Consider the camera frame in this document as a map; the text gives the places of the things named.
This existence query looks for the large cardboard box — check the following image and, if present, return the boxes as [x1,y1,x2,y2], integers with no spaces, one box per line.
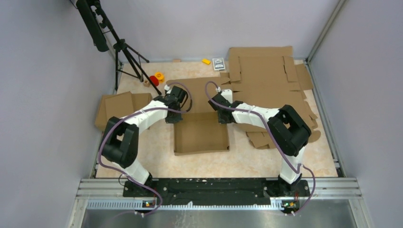
[167,76,231,156]

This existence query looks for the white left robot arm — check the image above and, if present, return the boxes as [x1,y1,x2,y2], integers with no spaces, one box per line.
[98,83,192,196]

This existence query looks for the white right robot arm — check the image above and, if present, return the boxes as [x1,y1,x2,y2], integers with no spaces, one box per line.
[209,91,312,196]

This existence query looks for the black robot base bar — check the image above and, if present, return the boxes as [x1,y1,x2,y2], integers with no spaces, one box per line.
[123,178,310,206]

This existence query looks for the folded cardboard box at left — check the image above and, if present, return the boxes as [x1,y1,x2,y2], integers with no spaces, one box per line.
[95,92,152,132]

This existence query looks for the yellow round toy block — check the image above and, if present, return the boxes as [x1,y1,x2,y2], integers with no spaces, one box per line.
[154,72,165,83]

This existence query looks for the small wooden letter cube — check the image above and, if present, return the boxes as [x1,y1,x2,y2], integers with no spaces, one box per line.
[143,80,151,87]

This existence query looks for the yellow rectangular block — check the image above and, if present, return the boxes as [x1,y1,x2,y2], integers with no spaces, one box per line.
[202,58,211,65]

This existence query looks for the small printed card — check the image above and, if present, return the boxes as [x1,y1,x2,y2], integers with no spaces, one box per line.
[212,58,226,71]

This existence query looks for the stack of flat cardboard blanks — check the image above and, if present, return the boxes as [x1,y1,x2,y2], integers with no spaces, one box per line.
[225,46,321,143]

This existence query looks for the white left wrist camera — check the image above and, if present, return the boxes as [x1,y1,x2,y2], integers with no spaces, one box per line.
[164,85,172,95]

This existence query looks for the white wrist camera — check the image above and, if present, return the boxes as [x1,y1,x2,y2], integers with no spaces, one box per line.
[164,85,172,95]
[216,87,233,104]

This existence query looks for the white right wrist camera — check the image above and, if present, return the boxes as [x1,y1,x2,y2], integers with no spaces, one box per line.
[216,87,233,104]

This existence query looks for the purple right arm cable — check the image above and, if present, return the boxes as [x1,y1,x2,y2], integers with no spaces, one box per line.
[204,81,317,215]

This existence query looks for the black camera tripod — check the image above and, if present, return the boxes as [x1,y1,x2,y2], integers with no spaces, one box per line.
[72,0,162,95]

